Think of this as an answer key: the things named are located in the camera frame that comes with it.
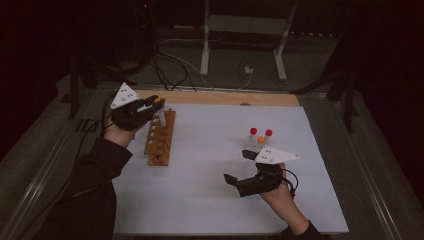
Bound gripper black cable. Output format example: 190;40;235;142
281;167;300;200
99;92;118;138

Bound long black cable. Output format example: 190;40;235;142
14;128;101;240

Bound person's right hand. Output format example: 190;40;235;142
259;163;298;214

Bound person's left hand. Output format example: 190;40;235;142
102;116;149;148

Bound white cable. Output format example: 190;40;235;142
159;38;254;91

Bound grey metal rail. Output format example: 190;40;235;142
328;96;406;240
0;83;111;240

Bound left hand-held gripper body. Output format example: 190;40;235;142
109;81;155;132

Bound black cable bundle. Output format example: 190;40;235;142
146;33;198;92

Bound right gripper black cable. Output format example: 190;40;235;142
281;167;300;200

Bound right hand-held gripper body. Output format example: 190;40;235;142
237;146;301;198

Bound black stand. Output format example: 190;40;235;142
289;43;360;133
68;49;138;120

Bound red capped tubes cluster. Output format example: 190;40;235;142
239;133;275;168

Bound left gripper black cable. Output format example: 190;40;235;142
99;92;118;138

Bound wooden test tube rack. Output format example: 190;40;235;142
143;108;177;167

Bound white table mat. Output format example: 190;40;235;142
113;101;350;235

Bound white metal stand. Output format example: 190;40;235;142
199;0;298;82

